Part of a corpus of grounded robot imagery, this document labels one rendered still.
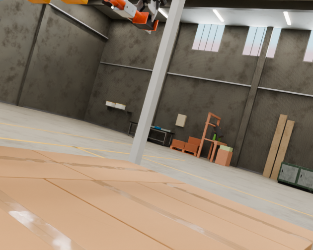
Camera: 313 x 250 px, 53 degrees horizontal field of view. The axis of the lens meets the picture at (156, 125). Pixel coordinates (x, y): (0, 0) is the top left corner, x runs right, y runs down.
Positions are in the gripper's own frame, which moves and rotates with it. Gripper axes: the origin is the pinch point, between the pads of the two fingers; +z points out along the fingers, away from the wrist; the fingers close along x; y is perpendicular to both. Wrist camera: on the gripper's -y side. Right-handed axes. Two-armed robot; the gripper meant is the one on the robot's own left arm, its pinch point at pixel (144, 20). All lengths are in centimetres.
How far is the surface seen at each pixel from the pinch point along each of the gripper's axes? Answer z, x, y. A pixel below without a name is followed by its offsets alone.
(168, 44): -63, -145, -220
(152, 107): 19, -145, -223
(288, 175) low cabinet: 86, -134, -1142
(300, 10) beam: -517, -227, -1078
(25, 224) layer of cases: 66, 49, 71
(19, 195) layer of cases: 66, 35, 64
